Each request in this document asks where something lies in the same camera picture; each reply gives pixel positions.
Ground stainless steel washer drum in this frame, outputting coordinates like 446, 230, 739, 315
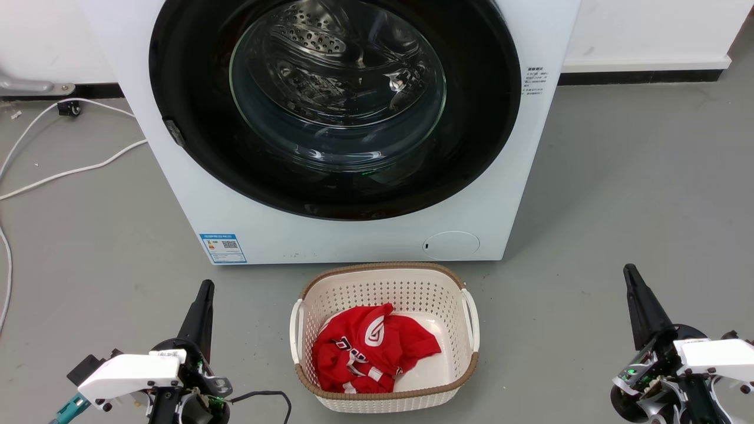
231, 0, 447, 173

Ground small printed text sticker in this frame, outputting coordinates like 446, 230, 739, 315
522, 66, 550, 97

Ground white looped floor cable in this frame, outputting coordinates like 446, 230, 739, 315
0, 97, 137, 180

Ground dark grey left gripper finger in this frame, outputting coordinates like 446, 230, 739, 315
176, 280, 208, 354
197, 280, 216, 361

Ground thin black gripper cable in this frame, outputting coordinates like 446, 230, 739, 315
227, 390, 293, 424

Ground white front-load washing machine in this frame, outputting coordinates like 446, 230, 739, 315
80, 0, 581, 266

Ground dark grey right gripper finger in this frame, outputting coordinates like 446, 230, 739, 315
629, 264, 676, 343
623, 264, 656, 352

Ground round white filter cover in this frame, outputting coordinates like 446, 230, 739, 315
422, 231, 481, 261

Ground blue energy label sticker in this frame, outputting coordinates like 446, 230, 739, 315
199, 234, 248, 264

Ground cream perforated laundry basket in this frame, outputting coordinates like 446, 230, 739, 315
289, 262, 481, 413

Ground white straight floor cable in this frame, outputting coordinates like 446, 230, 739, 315
0, 139, 148, 201

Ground red printed garment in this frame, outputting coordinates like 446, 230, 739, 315
312, 303, 442, 395

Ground round black glass washer door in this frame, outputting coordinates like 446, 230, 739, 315
148, 0, 522, 221

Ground teal cable connector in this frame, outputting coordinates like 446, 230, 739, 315
48, 393, 92, 424

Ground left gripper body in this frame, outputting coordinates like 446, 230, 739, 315
147, 338, 233, 424

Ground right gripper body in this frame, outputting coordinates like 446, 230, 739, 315
610, 324, 737, 424

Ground grey metal floor bracket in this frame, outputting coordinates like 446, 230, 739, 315
0, 72, 76, 97

